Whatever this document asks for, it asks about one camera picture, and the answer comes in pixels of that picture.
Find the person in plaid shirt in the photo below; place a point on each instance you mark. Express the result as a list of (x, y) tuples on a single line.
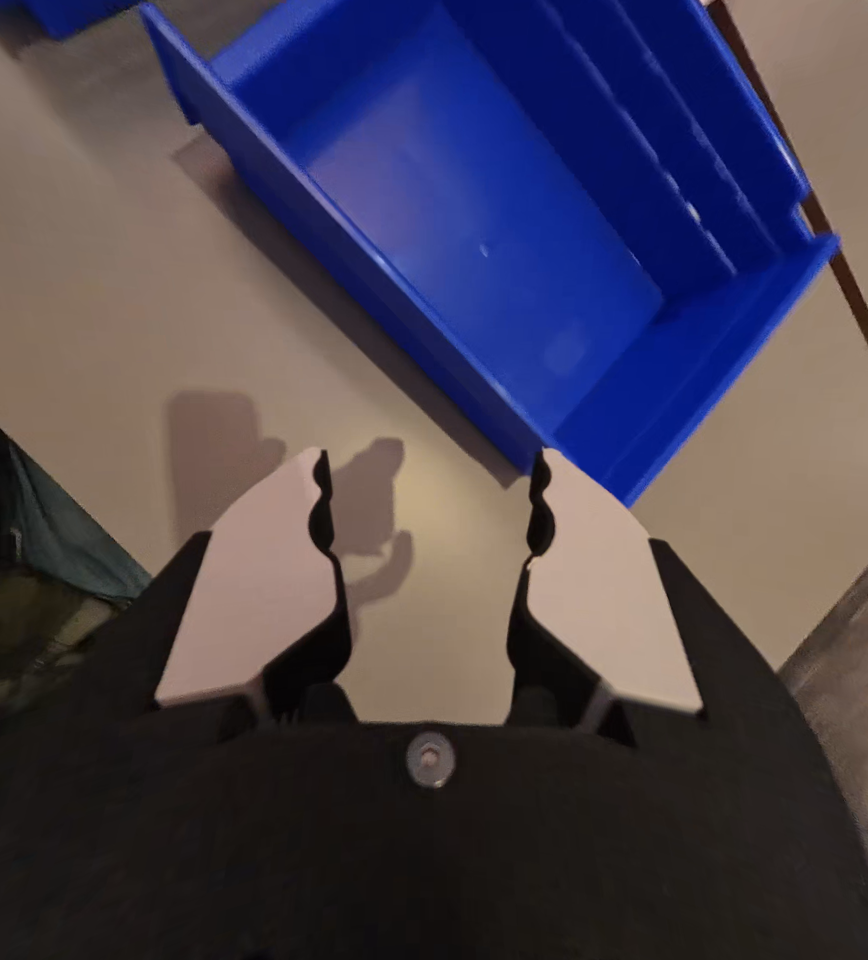
[(21, 637)]

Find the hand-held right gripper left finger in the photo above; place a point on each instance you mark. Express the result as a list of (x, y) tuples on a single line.
[(254, 592)]

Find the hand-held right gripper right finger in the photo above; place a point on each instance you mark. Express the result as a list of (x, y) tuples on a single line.
[(606, 600)]

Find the blue plastic bin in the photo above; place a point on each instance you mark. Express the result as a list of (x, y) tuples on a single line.
[(479, 225), (66, 15)]

